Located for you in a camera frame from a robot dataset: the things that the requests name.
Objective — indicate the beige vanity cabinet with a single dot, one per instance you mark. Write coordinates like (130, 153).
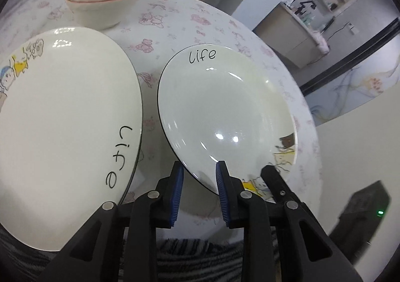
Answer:
(290, 38)

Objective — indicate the white cartoon plate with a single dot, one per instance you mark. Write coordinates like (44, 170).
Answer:
(62, 129)
(218, 107)

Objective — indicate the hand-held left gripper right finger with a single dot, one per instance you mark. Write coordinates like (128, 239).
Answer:
(222, 194)

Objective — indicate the pink printed tablecloth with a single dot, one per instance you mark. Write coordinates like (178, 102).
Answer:
(193, 19)

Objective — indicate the marbled sliding door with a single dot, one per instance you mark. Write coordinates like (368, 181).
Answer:
(353, 91)

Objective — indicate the pink towel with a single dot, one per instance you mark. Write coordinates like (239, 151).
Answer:
(322, 43)

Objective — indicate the black faucet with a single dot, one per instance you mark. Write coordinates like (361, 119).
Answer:
(304, 5)

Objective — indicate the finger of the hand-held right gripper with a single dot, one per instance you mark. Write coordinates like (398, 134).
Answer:
(276, 183)

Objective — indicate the bathroom wall socket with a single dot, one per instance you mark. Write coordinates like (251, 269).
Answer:
(353, 29)

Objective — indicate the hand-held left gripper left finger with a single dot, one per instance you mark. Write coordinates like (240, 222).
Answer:
(176, 194)

